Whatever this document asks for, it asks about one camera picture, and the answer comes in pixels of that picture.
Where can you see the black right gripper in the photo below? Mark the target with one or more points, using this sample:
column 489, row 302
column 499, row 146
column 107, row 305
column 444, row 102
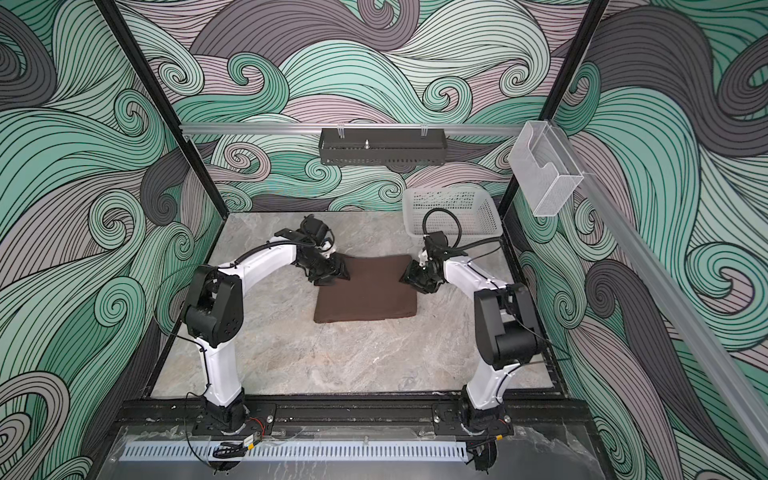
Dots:
column 411, row 278

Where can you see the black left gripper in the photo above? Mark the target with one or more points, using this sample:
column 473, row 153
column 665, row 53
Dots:
column 338, row 266

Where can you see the brown trousers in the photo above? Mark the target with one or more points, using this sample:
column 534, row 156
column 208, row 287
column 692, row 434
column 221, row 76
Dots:
column 373, row 292

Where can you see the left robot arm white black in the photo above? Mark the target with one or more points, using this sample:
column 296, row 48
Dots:
column 213, row 311

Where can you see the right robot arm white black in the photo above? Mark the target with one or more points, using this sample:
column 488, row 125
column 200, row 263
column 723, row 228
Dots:
column 504, row 323

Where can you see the white plastic laundry basket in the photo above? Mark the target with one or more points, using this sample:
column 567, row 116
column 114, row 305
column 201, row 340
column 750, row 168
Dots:
column 465, row 209

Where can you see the black perforated metal tray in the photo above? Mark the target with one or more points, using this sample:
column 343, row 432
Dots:
column 369, row 147

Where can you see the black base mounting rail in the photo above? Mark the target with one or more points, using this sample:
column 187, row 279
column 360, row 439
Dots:
column 443, row 414

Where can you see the clear acrylic wall holder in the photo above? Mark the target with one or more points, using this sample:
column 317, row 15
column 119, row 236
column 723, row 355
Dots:
column 544, row 162

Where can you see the aluminium rail back wall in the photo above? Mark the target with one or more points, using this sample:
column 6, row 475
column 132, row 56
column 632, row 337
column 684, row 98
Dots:
column 277, row 128

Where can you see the aluminium rail wall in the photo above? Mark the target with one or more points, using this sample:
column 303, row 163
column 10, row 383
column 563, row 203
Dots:
column 738, row 393
column 277, row 128

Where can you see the aluminium rail right wall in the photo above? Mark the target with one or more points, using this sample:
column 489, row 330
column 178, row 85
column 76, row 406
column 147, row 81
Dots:
column 738, row 393

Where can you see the black frame post left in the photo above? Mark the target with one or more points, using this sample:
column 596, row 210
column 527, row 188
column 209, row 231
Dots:
column 119, row 28

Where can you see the black frame post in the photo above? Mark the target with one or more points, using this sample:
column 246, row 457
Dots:
column 574, row 55
column 119, row 28

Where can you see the white slotted cable duct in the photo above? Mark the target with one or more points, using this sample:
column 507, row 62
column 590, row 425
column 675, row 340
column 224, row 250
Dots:
column 419, row 451

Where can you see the black frame post right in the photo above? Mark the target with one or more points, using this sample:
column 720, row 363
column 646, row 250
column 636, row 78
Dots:
column 574, row 55

